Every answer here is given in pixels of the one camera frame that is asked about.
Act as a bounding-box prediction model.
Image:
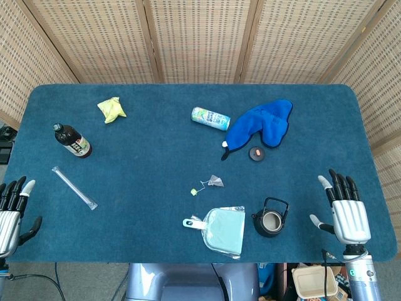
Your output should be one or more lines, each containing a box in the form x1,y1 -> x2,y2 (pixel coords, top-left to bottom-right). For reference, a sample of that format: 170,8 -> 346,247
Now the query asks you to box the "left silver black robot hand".
0,176 -> 43,255

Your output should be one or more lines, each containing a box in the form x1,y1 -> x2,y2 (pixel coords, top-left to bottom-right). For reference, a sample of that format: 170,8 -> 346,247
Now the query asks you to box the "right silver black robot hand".
309,168 -> 372,245

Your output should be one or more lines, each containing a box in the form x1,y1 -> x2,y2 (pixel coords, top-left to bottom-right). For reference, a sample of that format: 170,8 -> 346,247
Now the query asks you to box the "pyramid tea bag with string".
190,174 -> 225,196

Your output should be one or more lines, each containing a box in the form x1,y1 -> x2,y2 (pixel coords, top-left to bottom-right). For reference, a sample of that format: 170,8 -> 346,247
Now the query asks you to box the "black cast iron teapot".
251,196 -> 290,238

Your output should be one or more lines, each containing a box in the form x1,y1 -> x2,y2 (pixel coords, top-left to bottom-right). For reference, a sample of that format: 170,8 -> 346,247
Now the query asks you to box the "black teapot lid orange knob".
249,146 -> 266,162

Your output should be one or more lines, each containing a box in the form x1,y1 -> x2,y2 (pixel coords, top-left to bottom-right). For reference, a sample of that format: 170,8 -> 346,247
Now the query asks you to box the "beige takeaway food box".
291,265 -> 340,300

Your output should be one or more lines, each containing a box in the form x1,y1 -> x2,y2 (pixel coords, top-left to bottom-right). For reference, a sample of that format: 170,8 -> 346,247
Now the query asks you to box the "clear plastic wrapper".
51,166 -> 98,211

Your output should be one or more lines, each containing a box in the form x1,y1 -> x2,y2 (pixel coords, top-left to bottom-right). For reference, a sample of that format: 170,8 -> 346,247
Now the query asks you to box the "black equipment case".
0,124 -> 17,164

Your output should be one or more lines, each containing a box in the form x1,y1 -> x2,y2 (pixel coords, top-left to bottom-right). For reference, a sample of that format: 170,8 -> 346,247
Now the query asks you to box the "dark glass sauce bottle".
52,122 -> 93,159

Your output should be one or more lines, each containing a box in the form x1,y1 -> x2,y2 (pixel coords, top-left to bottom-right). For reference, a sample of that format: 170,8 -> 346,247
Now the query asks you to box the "mint green dustpan in wrap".
182,206 -> 246,260

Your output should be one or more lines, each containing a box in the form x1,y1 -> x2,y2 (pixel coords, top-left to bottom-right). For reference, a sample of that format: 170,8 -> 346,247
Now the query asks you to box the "blue sleep mask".
221,99 -> 294,161

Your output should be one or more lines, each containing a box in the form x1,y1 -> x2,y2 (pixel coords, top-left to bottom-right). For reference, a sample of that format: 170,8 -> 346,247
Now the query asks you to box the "blue carpet table mat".
6,83 -> 396,264

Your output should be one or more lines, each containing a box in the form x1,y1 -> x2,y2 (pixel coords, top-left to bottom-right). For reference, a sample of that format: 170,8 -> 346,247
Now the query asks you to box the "crumpled yellow paper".
96,97 -> 127,125

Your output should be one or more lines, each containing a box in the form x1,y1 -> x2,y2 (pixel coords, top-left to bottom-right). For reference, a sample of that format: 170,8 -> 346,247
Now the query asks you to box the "white blue drink can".
190,106 -> 231,131

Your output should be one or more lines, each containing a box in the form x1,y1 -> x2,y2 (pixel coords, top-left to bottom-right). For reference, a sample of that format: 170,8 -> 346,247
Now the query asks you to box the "silver robot torso base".
125,262 -> 261,301

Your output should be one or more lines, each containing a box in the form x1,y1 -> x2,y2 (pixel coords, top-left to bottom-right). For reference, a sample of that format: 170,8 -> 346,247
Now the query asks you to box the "woven wooden folding screen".
0,0 -> 401,208

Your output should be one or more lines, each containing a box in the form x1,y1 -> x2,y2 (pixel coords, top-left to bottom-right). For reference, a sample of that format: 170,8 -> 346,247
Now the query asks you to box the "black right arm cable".
321,249 -> 345,301

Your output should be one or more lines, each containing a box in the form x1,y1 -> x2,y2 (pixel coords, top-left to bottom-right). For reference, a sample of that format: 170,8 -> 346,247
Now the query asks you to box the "black floor cable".
6,262 -> 65,301

